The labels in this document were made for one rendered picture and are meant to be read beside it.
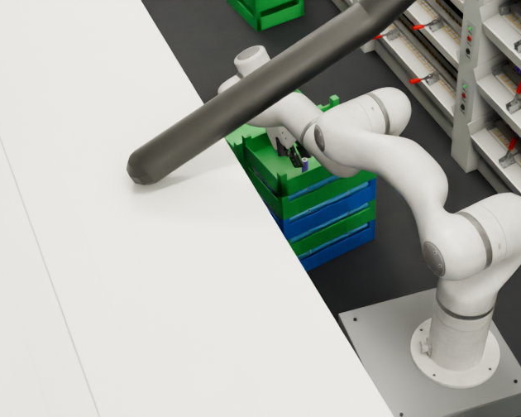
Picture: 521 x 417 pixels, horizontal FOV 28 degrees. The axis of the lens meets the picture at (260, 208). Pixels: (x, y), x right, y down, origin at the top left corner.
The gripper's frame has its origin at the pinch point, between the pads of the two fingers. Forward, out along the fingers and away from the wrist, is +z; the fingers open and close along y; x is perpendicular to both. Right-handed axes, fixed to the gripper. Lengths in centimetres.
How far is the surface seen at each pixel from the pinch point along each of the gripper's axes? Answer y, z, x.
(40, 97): 134, -97, 106
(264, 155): -3.1, 0.9, -14.7
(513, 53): -44, 3, 43
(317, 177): 0.1, 7.0, 2.1
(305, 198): 3.4, 11.4, -2.1
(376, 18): 126, -95, 130
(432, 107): -75, 36, -8
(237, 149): -11.8, 4.0, -31.9
